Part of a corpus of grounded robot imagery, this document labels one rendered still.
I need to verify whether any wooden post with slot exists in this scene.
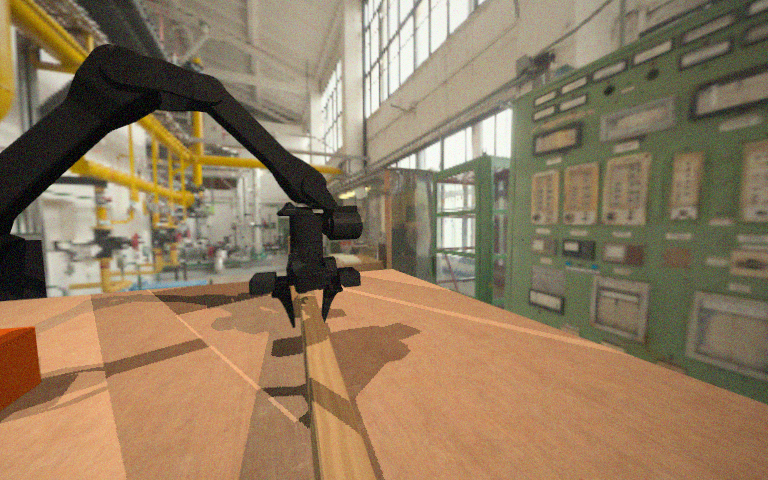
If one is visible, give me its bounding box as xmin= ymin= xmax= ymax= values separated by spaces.
xmin=288 ymin=236 xmax=300 ymax=317

